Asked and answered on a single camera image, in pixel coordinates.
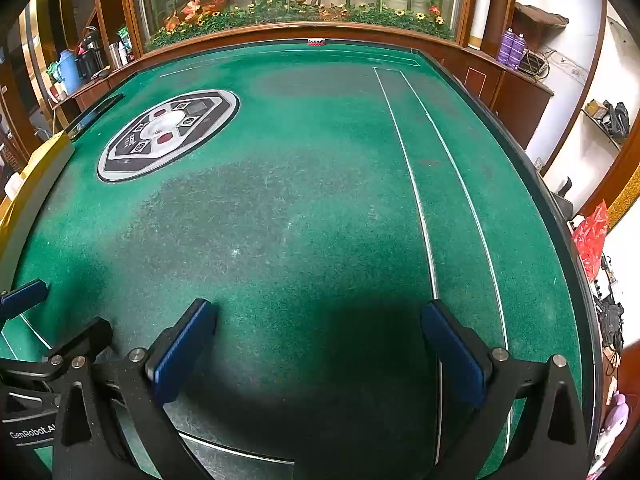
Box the black smartphone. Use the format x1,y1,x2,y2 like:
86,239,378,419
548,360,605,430
65,92,126,139

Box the pink plush toy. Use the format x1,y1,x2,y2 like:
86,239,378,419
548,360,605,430
600,392,629,442

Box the yellow cardboard box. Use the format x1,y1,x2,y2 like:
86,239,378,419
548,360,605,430
0,130,76,261

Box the dark wooden wall shelf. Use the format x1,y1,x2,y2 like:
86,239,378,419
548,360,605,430
515,2,570,29

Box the glass artificial plant display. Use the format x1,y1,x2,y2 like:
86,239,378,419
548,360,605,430
125,0,473,53

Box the wooden side cabinet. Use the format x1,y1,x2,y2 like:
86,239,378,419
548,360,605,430
425,45,555,151

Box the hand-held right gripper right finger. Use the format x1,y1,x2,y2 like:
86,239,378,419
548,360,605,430
421,300,593,480

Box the blue thermos jug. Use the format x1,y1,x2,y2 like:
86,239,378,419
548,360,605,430
52,50,83,95

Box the black kettle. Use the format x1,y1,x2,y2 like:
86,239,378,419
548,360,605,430
80,30,107,77

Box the grey mahjong table control panel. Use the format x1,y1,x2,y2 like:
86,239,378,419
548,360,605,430
96,89,240,183

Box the wooden counter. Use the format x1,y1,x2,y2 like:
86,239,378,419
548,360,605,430
50,57,146,126

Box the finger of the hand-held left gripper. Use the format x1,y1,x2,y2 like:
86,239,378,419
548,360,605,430
0,316,113,386
0,279,49,322

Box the red plastic bag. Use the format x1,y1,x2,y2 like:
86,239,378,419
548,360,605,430
572,200,610,282

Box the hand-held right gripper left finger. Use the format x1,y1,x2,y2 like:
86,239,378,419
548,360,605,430
52,299,218,480

